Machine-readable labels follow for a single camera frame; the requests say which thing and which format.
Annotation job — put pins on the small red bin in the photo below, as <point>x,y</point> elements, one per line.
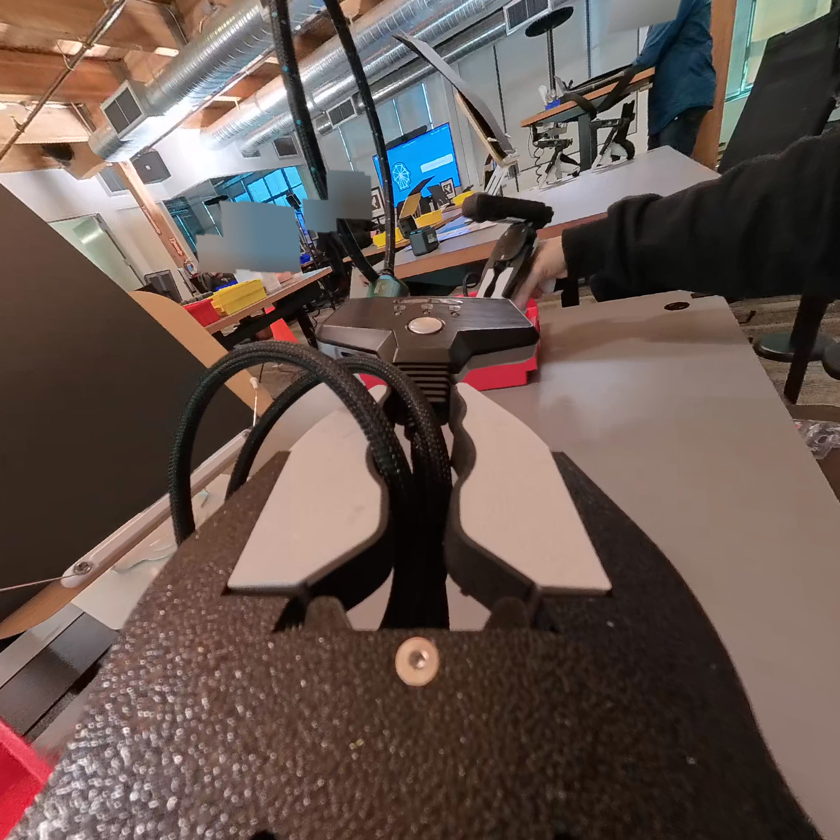
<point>200,313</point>

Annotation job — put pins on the yellow plastic bin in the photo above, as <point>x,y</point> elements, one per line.
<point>432,218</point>
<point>239,296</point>

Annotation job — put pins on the wooden column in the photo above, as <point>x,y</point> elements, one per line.
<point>718,65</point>

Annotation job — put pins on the large grey table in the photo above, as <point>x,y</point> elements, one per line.
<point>623,177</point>

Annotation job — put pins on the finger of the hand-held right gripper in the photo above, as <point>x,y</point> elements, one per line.
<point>491,283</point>

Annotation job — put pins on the clear plastic wrap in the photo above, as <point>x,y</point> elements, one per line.
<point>820,439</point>

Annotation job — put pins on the grey desk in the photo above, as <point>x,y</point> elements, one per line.
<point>656,459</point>

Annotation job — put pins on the silver air duct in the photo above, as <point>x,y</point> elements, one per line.
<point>216,59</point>

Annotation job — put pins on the black standing panel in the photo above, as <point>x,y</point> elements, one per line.
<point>787,92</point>

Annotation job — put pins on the small black cube device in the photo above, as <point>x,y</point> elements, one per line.
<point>424,241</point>

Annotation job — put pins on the wooden standing desk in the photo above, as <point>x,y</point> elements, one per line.
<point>577,102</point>

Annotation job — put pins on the white air vent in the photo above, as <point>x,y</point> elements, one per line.
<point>123,111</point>

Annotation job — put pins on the wooden desk black legs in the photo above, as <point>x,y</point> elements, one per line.
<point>308,275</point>

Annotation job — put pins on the wall screen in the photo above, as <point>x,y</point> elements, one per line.
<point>420,157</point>

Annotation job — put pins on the black speaker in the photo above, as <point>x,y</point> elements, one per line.
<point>151,166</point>

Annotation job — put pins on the red bin with black divider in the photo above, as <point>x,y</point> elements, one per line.
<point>505,374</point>

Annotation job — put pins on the person's right forearm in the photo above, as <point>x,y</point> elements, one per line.
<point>689,236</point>

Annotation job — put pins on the red plastic bin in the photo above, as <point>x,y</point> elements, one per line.
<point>19,774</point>

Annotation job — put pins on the black round pole lamp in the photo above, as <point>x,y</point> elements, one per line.
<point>548,25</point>

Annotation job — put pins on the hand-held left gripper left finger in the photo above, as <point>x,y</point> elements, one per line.
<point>308,525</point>

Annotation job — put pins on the black switch hub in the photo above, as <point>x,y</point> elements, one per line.
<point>485,328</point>

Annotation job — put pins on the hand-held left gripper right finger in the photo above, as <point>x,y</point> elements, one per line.
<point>525,518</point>

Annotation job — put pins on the person's right hand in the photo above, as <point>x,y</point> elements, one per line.
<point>548,266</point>

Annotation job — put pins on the tilted wooden board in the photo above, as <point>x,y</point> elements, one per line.
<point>489,124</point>

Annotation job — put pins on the black flat mat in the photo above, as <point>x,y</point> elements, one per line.
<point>52,669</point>

